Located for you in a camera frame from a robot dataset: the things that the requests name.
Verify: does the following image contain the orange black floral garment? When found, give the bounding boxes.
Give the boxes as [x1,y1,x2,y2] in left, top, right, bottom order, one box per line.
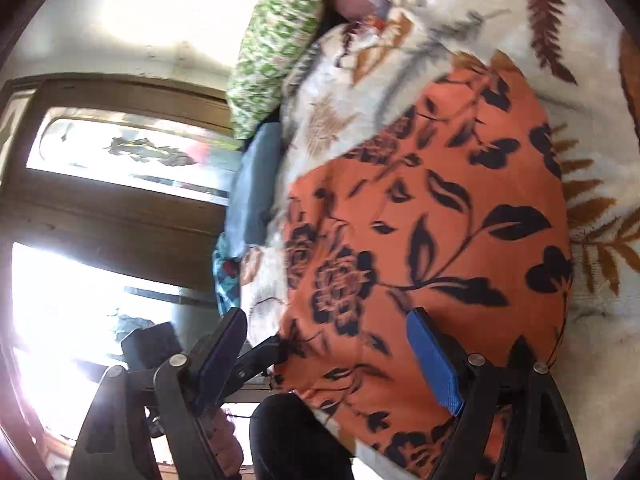
[270,52,576,480]

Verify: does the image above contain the person's left hand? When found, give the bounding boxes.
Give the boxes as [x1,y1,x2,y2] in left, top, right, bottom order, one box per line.
[210,407,246,477]

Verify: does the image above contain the teal red cloth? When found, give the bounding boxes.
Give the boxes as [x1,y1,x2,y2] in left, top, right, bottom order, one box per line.
[212,237,246,316]

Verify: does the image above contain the blue grey cushion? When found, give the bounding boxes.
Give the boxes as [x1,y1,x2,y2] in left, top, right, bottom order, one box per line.
[222,122,286,261]

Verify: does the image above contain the shiny foil packet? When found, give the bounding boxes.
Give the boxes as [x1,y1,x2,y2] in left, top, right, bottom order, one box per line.
[367,0,396,31]

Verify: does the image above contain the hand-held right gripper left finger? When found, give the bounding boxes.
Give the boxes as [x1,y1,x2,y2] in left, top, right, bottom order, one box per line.
[67,307,249,480]

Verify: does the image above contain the beige leaf print blanket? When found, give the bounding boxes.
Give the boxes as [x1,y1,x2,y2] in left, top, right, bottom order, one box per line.
[240,0,640,480]

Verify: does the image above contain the green white patterned pillow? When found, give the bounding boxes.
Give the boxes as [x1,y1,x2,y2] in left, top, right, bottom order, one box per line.
[225,0,338,141]

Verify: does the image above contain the wooden framed window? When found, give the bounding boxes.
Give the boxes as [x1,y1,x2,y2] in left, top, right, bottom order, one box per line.
[0,75,251,480]

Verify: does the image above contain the person's dark trouser leg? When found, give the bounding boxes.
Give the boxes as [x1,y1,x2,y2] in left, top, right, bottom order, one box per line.
[248,392,358,480]

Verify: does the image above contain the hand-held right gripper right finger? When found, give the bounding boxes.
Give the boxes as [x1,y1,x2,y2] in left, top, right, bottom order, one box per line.
[406,307,588,480]

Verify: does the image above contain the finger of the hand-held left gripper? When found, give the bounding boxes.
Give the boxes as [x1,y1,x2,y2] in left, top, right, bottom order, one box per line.
[220,335,288,401]

